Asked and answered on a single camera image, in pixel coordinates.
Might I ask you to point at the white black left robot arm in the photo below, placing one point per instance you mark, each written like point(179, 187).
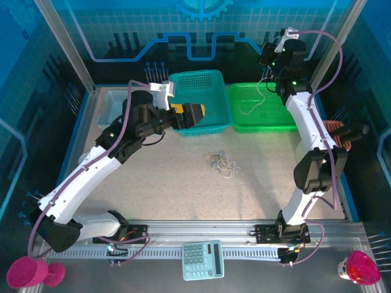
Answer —
point(76, 189)

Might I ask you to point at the teal plastic basket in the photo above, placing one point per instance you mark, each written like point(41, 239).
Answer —
point(198, 88)

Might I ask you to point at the pale grey perforated basket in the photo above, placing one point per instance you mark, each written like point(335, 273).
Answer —
point(111, 103)

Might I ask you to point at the green plastic basket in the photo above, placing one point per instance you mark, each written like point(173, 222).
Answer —
point(275, 119)

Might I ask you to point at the light blue calculator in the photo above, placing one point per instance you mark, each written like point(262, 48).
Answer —
point(201, 259)

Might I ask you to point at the magenta goblet cup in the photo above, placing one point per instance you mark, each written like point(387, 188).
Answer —
point(24, 271)

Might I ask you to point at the pink cup silver base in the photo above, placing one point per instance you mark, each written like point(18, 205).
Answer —
point(363, 268)

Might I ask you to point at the aluminium frame post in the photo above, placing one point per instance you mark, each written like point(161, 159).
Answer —
point(67, 49)
point(333, 49)

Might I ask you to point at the aluminium extrusion rail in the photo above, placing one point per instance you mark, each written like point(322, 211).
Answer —
point(198, 230)

